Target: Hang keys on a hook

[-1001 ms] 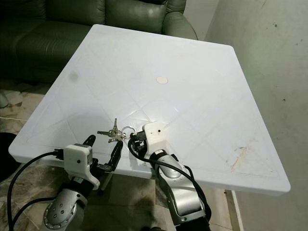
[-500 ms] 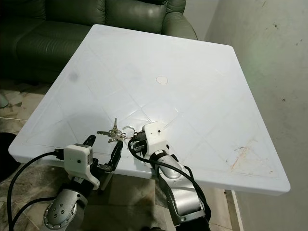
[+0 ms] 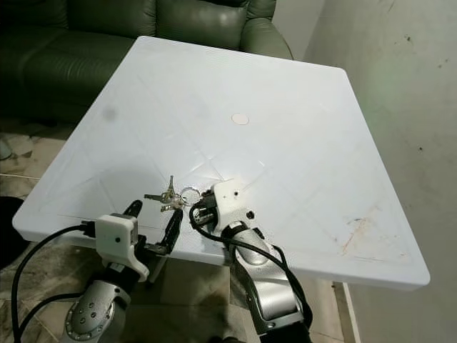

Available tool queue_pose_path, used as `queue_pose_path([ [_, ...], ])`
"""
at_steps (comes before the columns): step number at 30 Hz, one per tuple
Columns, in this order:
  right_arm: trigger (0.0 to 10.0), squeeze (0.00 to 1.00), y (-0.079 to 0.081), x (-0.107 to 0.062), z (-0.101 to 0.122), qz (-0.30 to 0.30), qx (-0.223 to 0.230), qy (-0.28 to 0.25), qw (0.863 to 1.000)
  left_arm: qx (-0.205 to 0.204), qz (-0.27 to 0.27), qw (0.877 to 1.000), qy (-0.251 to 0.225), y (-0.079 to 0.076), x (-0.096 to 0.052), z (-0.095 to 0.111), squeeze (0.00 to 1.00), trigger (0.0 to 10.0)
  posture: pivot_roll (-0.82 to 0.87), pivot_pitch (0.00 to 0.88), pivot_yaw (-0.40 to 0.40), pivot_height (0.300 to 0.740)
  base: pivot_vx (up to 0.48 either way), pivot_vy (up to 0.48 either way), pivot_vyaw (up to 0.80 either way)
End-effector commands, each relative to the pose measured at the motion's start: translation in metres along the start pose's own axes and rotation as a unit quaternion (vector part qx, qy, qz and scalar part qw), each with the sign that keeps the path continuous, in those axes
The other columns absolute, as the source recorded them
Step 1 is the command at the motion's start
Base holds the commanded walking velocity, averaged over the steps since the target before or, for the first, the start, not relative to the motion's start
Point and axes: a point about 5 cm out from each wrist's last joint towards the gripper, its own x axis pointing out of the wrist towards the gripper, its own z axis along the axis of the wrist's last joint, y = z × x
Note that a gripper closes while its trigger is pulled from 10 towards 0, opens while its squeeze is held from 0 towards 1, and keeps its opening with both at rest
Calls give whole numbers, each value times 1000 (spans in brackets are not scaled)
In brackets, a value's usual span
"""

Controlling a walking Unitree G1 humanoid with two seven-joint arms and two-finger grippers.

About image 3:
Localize silver keys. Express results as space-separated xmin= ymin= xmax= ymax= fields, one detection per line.
xmin=144 ymin=176 xmax=202 ymax=212

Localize white plastic square table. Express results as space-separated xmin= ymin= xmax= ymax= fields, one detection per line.
xmin=12 ymin=36 xmax=431 ymax=343

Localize black round disc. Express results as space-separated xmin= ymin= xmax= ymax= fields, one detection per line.
xmin=0 ymin=197 xmax=24 ymax=269

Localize grey slanted pole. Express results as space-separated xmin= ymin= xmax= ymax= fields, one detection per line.
xmin=0 ymin=136 xmax=14 ymax=159

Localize dark green leather sofa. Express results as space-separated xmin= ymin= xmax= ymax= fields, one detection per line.
xmin=0 ymin=0 xmax=293 ymax=129

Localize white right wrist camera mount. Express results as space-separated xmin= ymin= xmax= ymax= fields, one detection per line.
xmin=213 ymin=179 xmax=254 ymax=231

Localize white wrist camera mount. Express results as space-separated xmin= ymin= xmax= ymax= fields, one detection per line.
xmin=213 ymin=179 xmax=254 ymax=231
xmin=96 ymin=213 xmax=151 ymax=281

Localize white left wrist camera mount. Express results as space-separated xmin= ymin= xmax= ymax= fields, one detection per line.
xmin=96 ymin=213 xmax=151 ymax=281

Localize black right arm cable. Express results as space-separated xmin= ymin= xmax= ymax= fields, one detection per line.
xmin=189 ymin=206 xmax=313 ymax=322

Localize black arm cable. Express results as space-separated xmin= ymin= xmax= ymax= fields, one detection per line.
xmin=189 ymin=206 xmax=313 ymax=322
xmin=11 ymin=223 xmax=97 ymax=343

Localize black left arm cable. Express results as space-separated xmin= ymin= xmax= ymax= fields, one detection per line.
xmin=11 ymin=223 xmax=97 ymax=343

